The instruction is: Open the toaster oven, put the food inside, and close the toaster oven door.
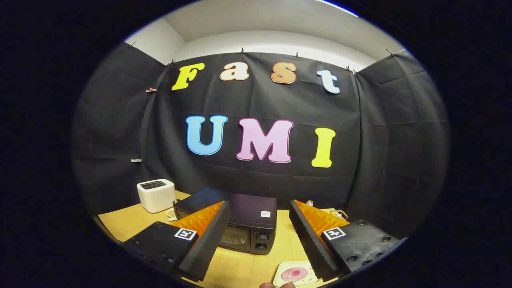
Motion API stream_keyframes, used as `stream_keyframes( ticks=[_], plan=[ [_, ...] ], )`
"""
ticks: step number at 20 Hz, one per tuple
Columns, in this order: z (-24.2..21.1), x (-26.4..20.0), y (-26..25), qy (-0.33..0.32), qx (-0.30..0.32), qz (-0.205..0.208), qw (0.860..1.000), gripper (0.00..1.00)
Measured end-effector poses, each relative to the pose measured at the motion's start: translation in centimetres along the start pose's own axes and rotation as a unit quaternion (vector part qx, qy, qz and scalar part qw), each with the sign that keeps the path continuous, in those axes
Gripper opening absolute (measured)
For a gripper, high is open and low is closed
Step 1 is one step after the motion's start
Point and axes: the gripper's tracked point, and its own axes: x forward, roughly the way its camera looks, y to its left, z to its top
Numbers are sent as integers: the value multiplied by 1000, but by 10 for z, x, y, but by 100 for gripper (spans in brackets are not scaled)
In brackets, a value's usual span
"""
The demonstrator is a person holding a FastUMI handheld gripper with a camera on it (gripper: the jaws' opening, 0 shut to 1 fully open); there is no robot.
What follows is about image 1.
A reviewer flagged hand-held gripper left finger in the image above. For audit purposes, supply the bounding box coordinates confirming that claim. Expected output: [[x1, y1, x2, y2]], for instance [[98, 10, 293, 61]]
[[120, 201, 231, 282]]

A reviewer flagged black backdrop cloth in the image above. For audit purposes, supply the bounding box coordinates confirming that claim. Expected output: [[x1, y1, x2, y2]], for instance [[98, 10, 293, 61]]
[[72, 42, 450, 240]]

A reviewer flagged black toaster oven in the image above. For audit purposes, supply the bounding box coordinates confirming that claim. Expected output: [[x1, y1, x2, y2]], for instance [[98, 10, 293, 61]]
[[173, 187, 278, 255]]

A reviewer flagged white pop-up toaster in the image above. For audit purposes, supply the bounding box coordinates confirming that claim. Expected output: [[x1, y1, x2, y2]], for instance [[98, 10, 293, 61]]
[[137, 179, 177, 213]]

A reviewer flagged cream square plate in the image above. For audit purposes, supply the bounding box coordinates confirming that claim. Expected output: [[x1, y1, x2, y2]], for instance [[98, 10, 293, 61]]
[[273, 261, 320, 287]]

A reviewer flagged pink round ham slice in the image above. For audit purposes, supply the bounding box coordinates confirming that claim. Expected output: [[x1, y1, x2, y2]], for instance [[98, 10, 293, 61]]
[[281, 267, 309, 282]]

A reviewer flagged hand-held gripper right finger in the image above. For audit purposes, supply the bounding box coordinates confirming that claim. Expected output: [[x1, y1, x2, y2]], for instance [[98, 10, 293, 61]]
[[289, 200, 400, 282]]

